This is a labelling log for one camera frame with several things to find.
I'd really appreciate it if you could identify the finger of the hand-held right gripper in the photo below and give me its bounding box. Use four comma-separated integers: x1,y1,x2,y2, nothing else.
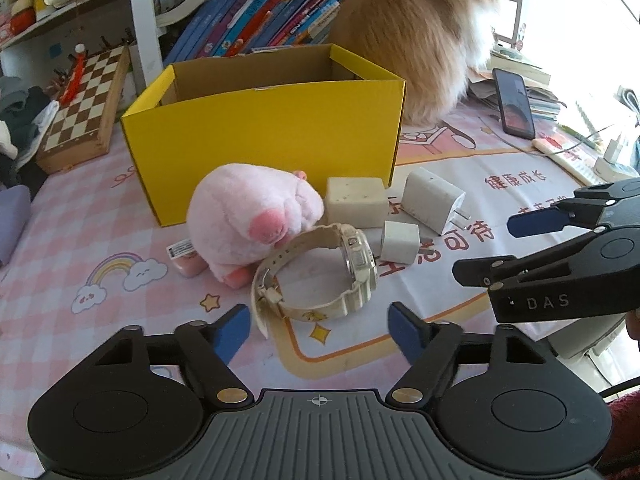
452,226,617,291
507,178,640,239

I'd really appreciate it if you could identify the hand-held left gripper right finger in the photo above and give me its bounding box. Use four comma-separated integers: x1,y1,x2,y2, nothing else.
385,301,551,408

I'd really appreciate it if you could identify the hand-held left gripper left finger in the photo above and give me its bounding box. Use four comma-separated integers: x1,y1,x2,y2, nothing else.
95,304,256,408

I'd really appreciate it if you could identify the small pink labelled packet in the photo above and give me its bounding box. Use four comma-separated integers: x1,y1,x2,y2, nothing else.
167,239,203,278

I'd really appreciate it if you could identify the large white charger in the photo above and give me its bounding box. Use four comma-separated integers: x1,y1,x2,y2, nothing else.
401,166,473,236

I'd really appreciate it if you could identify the small white charger cube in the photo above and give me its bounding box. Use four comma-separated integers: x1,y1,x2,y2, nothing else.
381,220,433,264

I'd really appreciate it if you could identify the cream wrist watch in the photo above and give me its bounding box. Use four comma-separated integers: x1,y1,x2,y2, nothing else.
250,222,379,338

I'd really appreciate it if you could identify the pink plush pig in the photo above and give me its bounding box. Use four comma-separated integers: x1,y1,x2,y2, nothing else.
186,162,326,288

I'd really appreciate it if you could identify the white speckled block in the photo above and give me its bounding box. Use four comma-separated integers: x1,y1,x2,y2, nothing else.
325,176,391,228

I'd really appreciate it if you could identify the yellow cardboard box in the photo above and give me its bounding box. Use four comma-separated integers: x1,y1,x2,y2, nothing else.
120,43,407,227

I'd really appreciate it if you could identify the white power strip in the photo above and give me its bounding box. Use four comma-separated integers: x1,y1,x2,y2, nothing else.
532,137,640,186

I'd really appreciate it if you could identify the white plug adapter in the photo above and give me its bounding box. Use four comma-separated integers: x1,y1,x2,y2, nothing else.
602,132,631,163

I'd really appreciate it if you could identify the black smartphone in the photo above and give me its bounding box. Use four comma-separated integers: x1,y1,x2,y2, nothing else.
492,67,537,140

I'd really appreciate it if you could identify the stack of books and papers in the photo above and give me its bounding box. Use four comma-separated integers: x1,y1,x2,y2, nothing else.
470,45,566,121

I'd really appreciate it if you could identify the person's red clothing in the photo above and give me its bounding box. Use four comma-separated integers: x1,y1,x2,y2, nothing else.
597,392,640,480

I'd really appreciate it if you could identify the pink printed table mat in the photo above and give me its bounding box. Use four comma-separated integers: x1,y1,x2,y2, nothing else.
0,105,640,461

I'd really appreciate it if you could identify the orange and white cat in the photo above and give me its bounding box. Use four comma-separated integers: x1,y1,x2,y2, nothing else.
327,0,503,128

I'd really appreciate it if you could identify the purple cloth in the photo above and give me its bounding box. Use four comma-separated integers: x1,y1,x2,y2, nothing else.
0,185,32,267

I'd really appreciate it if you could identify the wooden chessboard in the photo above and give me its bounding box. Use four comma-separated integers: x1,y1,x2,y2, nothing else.
35,42,132,175

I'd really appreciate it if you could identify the pile of clothes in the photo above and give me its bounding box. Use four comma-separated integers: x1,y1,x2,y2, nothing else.
0,76,61,191

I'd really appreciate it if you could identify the red tassel ornament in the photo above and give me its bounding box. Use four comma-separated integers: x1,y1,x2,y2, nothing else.
57,45,88,106

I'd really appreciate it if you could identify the row of colourful books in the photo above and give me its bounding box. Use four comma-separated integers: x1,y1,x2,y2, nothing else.
162,0,351,66

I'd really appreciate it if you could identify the white bookshelf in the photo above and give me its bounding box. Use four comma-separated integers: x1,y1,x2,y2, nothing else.
0,0,531,91

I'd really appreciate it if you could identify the red and white figurine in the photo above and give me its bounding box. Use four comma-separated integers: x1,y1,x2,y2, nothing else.
10,0,38,36

